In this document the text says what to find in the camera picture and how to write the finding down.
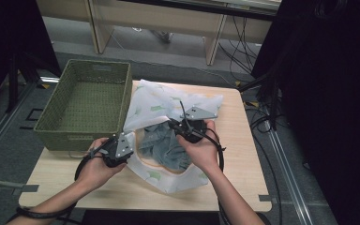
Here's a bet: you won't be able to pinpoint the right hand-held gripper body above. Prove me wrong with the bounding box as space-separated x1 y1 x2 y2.
176 106 218 144

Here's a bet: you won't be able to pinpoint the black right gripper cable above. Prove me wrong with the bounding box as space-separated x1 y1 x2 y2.
195 127 233 225

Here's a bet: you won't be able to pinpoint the green woven basket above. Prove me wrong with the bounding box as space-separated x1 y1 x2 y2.
33 58 134 152

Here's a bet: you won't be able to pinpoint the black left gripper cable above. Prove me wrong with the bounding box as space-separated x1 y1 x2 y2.
14 144 115 220

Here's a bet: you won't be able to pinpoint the black metal stand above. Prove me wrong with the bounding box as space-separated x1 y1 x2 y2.
238 69 280 132
7 52 60 114

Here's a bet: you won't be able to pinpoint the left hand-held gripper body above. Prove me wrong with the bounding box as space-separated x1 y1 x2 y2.
101 132 135 168

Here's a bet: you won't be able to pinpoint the dark curtain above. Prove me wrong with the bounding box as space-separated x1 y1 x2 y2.
0 0 62 109
251 0 360 225

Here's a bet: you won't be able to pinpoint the black cables on floor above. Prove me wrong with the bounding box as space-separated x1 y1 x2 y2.
244 99 284 225

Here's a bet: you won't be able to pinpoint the dark bundle under desk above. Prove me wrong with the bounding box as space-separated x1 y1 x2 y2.
151 30 173 44

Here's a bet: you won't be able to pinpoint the light blue denim garment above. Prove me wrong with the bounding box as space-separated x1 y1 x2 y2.
138 124 195 173

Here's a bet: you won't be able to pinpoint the person's left hand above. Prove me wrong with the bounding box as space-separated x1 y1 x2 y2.
75 138 127 191

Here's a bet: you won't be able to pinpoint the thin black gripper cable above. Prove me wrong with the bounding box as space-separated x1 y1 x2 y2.
179 100 189 124

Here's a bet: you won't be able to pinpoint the person's dark clothing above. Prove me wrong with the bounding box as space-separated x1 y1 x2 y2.
82 209 222 225

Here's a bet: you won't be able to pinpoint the person's right hand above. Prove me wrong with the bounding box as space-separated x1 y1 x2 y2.
177 120 221 173

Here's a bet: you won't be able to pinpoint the black cables behind desk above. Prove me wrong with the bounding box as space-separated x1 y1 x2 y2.
218 15 263 78

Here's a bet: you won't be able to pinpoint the white leaf-print mesh laundry bag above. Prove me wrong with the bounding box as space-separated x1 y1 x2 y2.
122 78 225 195

